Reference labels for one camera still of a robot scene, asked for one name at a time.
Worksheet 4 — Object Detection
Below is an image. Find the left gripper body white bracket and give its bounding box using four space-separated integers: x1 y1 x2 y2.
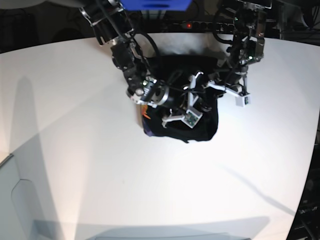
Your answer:
206 74 250 99

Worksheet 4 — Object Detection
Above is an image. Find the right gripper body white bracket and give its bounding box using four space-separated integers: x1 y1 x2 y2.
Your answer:
160 71 208 128

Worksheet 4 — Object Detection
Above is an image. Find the black T-shirt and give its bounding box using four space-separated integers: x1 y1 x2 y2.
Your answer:
141 55 221 143

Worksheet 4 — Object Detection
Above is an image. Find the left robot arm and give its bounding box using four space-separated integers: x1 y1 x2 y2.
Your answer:
206 0 272 107

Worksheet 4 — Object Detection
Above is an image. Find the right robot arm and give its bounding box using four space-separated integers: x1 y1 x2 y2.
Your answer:
79 0 217 131

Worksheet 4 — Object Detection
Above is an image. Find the white power strip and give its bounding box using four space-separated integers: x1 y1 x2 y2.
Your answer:
168 21 235 34

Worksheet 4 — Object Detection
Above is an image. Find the blue box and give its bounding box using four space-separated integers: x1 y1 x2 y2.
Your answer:
120 0 192 11

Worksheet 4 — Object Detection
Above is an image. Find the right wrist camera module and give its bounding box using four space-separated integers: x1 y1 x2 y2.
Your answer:
183 109 203 129

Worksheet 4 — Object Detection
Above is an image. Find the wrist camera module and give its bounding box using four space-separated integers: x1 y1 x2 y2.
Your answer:
183 109 203 129
235 93 251 107

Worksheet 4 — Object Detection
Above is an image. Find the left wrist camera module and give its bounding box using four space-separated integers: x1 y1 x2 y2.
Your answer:
235 93 251 107

